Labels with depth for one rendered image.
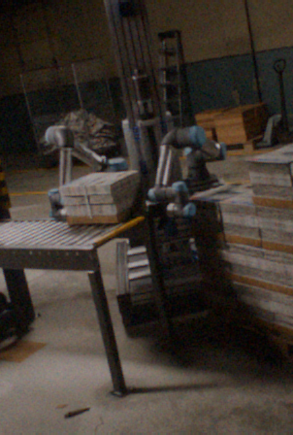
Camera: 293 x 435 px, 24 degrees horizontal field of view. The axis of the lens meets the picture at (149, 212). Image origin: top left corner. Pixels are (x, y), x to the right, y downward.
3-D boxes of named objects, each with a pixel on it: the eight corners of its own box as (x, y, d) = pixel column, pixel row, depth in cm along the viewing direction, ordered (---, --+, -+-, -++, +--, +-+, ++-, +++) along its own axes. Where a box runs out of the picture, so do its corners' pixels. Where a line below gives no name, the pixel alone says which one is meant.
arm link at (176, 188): (164, 185, 371) (168, 205, 374) (182, 184, 367) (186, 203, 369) (169, 183, 378) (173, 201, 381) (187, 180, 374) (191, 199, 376)
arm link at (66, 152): (80, 125, 414) (77, 207, 417) (71, 126, 423) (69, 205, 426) (62, 124, 407) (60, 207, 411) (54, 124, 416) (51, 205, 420)
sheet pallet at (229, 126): (277, 138, 1039) (272, 101, 1026) (253, 150, 975) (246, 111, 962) (209, 145, 1110) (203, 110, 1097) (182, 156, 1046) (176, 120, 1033)
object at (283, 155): (297, 144, 357) (297, 142, 357) (341, 145, 333) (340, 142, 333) (244, 162, 339) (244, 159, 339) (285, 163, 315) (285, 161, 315)
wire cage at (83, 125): (123, 154, 1188) (103, 54, 1148) (94, 167, 1124) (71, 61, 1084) (72, 159, 1259) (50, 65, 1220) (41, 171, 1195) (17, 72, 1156)
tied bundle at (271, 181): (306, 185, 364) (300, 143, 359) (350, 188, 340) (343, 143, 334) (252, 205, 345) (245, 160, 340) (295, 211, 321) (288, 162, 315)
